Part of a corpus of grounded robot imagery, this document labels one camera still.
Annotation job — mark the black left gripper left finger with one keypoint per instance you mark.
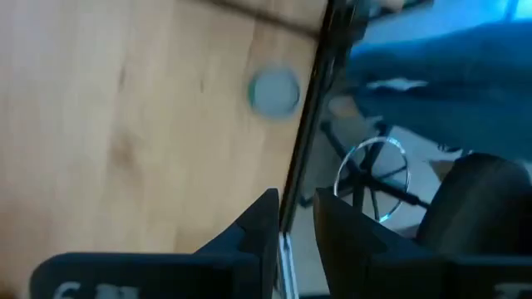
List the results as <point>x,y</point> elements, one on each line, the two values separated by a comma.
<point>166,278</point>

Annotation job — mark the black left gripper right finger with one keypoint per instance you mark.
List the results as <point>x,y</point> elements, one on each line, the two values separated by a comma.
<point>374,274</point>

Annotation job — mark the short green labelled can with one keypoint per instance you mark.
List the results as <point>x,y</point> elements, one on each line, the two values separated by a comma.
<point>274,93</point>

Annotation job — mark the office chair base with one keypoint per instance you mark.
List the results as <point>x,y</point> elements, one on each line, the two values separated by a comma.
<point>365,178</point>

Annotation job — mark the black cylindrical object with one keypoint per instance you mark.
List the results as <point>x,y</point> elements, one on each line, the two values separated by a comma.
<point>478,203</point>

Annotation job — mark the person's leg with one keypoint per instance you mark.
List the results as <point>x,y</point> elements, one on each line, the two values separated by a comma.
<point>457,83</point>

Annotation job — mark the black aluminium table frame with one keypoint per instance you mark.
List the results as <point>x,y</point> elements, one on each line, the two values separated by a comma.
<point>316,95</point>

